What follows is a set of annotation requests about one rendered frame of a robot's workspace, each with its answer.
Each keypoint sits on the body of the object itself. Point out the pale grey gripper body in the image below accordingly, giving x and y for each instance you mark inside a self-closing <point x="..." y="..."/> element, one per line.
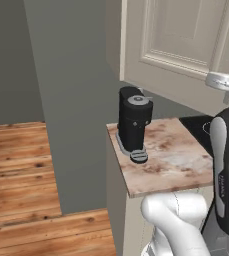
<point x="221" y="81"/>

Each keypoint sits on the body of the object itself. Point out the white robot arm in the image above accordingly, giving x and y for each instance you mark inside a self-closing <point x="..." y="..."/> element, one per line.
<point x="172" y="216"/>

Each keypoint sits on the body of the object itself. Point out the beige base cabinet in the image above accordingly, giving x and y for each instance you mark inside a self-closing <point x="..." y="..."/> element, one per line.
<point x="116" y="200"/>

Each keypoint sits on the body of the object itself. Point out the black hob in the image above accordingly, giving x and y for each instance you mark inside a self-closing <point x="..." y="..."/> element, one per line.
<point x="196" y="131"/>

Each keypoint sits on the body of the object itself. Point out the black coffee machine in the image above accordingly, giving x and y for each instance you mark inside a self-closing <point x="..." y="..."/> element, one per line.
<point x="133" y="125"/>

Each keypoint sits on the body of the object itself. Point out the beige wall cabinet door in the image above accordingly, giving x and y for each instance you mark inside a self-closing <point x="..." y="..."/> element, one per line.
<point x="172" y="40"/>

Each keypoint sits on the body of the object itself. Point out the beige wall cabinet carcass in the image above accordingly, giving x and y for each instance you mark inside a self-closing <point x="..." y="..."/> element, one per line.
<point x="113" y="36"/>

